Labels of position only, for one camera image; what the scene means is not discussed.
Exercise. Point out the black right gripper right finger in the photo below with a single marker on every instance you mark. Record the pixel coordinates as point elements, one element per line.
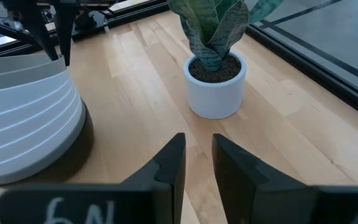
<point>250,193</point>

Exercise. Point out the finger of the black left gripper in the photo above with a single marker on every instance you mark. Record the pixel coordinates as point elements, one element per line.
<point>67,25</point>
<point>40,28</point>

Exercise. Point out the pale grey bowl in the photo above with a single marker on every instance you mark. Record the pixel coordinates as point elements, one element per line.
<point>11,63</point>

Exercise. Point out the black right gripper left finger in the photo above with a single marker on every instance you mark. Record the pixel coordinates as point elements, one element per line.
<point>163,193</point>

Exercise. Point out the white cylindrical plant pot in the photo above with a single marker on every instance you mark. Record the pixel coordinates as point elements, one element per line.
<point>216,99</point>

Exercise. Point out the green snake plant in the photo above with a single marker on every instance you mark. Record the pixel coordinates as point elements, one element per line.
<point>216,28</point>

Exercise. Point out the wide white bowl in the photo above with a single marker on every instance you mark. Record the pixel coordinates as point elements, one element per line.
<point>26,93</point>

